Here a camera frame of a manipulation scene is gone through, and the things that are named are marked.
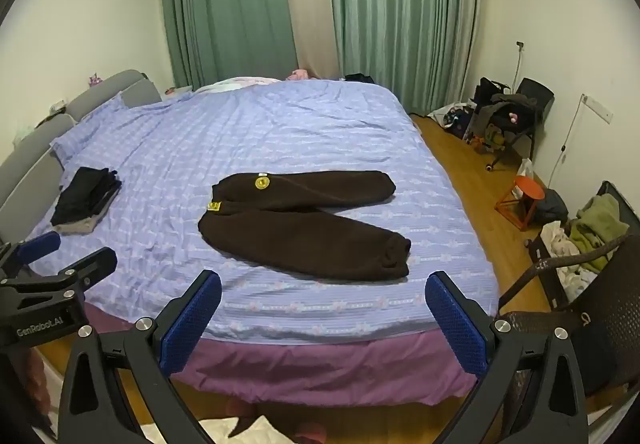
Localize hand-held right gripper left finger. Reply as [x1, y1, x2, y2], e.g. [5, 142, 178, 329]
[57, 269, 223, 444]

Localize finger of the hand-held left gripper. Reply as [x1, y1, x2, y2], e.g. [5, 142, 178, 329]
[0, 230, 62, 282]
[47, 246, 119, 301]

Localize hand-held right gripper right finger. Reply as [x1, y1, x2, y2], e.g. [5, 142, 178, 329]
[424, 270, 591, 444]

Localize dark brown fleece pants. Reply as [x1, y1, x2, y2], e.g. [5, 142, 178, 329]
[197, 170, 412, 282]

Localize folded beige garment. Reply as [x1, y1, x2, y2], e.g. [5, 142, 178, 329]
[52, 204, 113, 235]

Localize folded black clothes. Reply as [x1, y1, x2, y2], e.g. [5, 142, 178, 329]
[51, 166, 123, 227]

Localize grey padded headboard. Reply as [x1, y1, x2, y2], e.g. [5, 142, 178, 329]
[0, 69, 163, 245]

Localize white floor mat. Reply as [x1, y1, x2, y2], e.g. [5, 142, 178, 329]
[139, 415, 281, 444]

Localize purple bed sheet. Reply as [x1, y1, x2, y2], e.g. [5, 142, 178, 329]
[82, 303, 477, 407]

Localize white crumpled clothes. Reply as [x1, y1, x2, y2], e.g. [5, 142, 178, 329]
[539, 221, 598, 296]

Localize dark grey bag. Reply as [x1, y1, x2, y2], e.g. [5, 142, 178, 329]
[536, 187, 570, 226]

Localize brown wicker chair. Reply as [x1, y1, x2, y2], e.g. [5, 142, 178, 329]
[497, 234, 640, 396]

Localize orange stool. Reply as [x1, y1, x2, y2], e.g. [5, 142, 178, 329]
[495, 175, 546, 231]

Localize bed with lavender sheet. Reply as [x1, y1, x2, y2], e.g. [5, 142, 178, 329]
[25, 76, 501, 342]

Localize olive green garment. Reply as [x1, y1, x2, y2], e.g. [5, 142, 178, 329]
[569, 195, 631, 273]

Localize black open suitcase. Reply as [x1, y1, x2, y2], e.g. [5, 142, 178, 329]
[529, 180, 640, 311]

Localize white shopping bag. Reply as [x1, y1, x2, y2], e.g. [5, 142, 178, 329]
[429, 101, 475, 131]

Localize pile of clothes on chair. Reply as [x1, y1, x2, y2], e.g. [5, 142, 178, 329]
[465, 78, 543, 150]

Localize pink and white blanket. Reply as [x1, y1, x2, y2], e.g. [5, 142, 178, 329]
[194, 75, 287, 93]

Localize black folding chair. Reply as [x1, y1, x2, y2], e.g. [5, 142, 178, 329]
[482, 76, 557, 173]

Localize thin wall cable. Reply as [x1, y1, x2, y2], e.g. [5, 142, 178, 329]
[547, 94, 587, 188]

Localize white cable trunk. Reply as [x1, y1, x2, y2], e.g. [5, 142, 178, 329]
[580, 93, 615, 126]

